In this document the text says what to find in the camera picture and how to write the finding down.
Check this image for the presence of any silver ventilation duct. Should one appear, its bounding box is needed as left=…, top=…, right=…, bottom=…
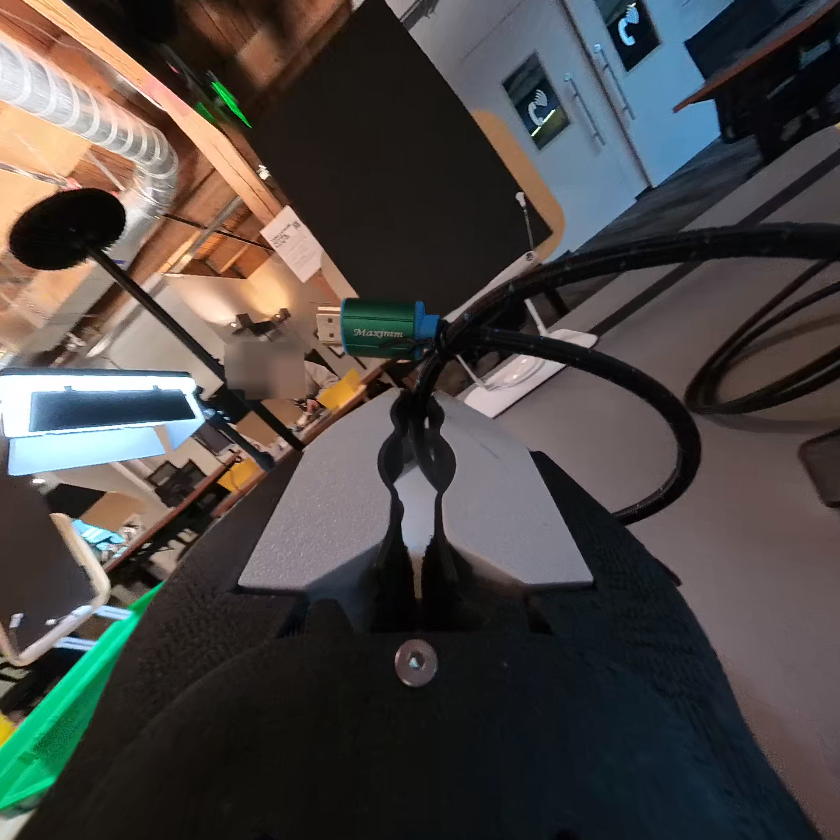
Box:
left=0, top=33, right=180, bottom=219

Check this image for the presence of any black foam ball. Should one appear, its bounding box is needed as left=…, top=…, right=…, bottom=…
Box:
left=9, top=188, right=127, bottom=270

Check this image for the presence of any black braided HDMI cable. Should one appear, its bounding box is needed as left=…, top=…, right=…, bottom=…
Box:
left=317, top=222, right=840, bottom=526

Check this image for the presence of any white paper sheet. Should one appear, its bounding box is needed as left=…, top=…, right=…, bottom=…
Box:
left=260, top=206, right=324, bottom=284

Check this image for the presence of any green plastic bin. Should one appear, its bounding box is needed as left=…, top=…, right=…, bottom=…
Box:
left=0, top=581, right=165, bottom=816

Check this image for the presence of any black office chair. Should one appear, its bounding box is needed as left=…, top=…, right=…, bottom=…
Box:
left=684, top=12, right=770, bottom=74

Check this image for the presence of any black boom pole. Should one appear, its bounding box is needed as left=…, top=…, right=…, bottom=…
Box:
left=98, top=251, right=307, bottom=455

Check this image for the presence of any black board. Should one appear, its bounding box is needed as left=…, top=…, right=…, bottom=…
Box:
left=251, top=0, right=553, bottom=389
left=0, top=476, right=97, bottom=648

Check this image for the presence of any black HDMI switch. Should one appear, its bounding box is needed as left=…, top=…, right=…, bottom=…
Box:
left=684, top=259, right=840, bottom=508

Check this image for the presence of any wooden office desk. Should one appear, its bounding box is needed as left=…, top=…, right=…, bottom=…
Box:
left=672, top=0, right=840, bottom=143
left=104, top=451, right=278, bottom=573

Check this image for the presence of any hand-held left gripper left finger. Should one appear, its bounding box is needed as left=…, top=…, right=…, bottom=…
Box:
left=238, top=387, right=421, bottom=632

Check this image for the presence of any small yellow plastic bin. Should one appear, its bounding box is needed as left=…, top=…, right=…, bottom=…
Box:
left=318, top=369, right=366, bottom=410

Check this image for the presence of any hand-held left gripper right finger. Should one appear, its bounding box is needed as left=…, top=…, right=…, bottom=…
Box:
left=420, top=390, right=597, bottom=631

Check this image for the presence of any studio light panel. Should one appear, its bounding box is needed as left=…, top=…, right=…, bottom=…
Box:
left=0, top=369, right=206, bottom=477

